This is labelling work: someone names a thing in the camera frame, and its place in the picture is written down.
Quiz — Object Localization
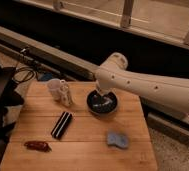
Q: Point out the grey metal rail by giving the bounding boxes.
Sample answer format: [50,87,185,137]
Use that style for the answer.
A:
[0,26,189,124]

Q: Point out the black white striped box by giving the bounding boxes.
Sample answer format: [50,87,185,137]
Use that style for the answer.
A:
[51,112,72,139]

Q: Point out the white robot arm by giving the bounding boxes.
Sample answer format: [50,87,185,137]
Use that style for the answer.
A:
[95,52,189,114]

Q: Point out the white plastic cup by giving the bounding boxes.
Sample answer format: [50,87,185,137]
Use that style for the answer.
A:
[47,79,60,101]

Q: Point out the black cable bundle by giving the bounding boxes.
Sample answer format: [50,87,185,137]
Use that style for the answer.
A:
[12,47,42,84]

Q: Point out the black round bowl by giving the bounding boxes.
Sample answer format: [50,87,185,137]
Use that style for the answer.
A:
[87,90,118,115]

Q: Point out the red chili pepper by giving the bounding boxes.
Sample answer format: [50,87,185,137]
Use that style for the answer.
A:
[24,141,51,152]

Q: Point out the wooden railing frame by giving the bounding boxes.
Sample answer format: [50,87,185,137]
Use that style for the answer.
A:
[16,0,189,49]

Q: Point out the blue sponge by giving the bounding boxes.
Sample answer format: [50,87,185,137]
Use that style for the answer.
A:
[107,132,129,149]

